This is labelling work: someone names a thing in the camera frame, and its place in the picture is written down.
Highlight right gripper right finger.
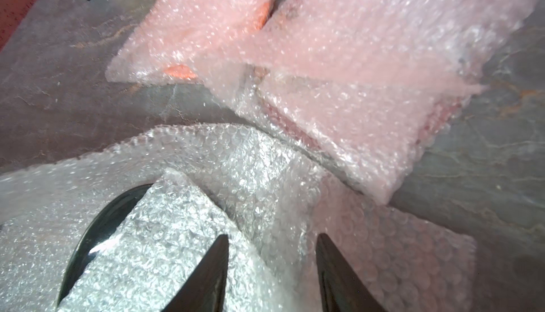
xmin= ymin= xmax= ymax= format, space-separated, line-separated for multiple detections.
xmin=316 ymin=233 xmax=385 ymax=312

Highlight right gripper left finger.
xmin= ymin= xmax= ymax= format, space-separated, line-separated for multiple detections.
xmin=163 ymin=234 xmax=229 ymax=312

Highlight clear bubble wrap sheet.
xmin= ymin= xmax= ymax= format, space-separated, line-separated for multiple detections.
xmin=1 ymin=124 xmax=475 ymax=311

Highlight black dinner plate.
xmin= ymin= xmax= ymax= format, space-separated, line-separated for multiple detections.
xmin=56 ymin=184 xmax=153 ymax=307

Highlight bubble wrapped pink plate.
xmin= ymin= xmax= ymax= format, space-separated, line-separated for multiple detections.
xmin=194 ymin=0 xmax=538 ymax=204

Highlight bubble wrapped orange plate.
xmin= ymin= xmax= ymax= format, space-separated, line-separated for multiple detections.
xmin=105 ymin=0 xmax=275 ymax=85

